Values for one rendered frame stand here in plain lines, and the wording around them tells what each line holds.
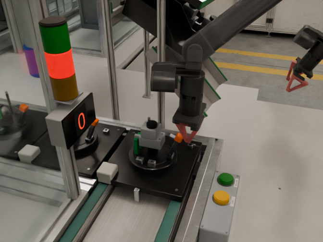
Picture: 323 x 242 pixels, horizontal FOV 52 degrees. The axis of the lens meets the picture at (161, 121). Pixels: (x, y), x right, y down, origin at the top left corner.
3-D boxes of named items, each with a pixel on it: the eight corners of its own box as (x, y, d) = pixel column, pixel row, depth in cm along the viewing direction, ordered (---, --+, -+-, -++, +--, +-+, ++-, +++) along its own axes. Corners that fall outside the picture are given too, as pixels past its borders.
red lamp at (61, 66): (79, 69, 67) (76, 46, 64) (66, 80, 63) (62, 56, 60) (58, 66, 68) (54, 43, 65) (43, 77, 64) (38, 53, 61)
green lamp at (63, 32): (76, 45, 64) (72, 20, 61) (62, 55, 60) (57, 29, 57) (53, 42, 65) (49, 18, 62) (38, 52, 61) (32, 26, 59)
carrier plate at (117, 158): (202, 147, 104) (202, 141, 103) (181, 202, 85) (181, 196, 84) (130, 133, 110) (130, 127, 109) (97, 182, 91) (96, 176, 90)
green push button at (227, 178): (233, 179, 92) (234, 174, 90) (231, 189, 88) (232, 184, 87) (219, 176, 93) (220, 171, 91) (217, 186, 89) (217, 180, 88)
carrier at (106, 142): (126, 132, 110) (124, 100, 103) (92, 181, 91) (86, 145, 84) (63, 120, 117) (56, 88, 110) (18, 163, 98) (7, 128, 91)
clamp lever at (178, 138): (174, 153, 94) (184, 135, 89) (172, 157, 92) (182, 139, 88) (163, 147, 94) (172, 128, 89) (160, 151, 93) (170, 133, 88)
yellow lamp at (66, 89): (82, 91, 69) (80, 70, 67) (70, 102, 66) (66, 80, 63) (62, 88, 71) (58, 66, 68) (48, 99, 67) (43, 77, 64)
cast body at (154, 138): (165, 140, 94) (165, 120, 90) (160, 150, 91) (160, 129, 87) (137, 135, 96) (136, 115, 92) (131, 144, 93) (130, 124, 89)
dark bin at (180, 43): (211, 50, 108) (222, 31, 103) (195, 65, 98) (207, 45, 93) (143, 3, 111) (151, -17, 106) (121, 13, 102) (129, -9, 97)
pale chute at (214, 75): (219, 85, 130) (228, 79, 127) (206, 100, 121) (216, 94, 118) (175, 28, 127) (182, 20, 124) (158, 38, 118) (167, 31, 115)
